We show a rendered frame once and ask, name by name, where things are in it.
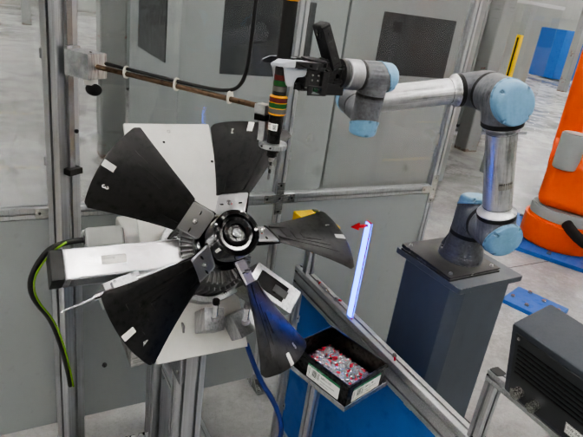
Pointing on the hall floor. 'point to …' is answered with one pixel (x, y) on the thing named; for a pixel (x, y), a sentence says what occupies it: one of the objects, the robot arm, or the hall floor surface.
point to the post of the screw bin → (309, 412)
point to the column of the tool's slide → (62, 211)
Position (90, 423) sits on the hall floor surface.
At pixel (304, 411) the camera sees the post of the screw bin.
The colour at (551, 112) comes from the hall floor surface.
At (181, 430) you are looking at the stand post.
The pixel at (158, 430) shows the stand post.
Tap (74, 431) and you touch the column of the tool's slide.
